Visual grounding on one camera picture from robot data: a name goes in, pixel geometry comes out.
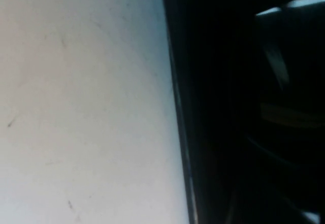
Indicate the black open glasses case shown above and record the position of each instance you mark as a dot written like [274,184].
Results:
[203,107]

